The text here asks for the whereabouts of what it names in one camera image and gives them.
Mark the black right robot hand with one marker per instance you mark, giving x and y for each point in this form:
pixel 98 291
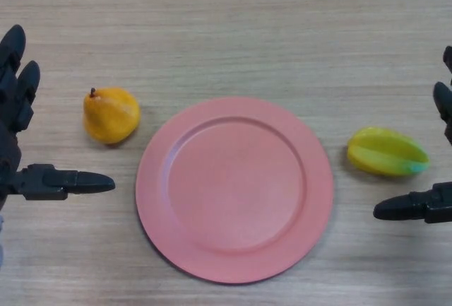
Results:
pixel 413 207

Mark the orange yellow pear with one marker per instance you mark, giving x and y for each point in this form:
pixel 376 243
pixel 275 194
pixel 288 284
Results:
pixel 110 117

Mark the yellow green starfruit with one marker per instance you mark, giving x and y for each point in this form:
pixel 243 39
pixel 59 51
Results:
pixel 386 155

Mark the pink round plate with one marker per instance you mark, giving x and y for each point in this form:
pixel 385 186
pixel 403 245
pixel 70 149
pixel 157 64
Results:
pixel 234 189

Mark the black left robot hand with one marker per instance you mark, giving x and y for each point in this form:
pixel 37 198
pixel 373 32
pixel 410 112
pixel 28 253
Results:
pixel 14 104

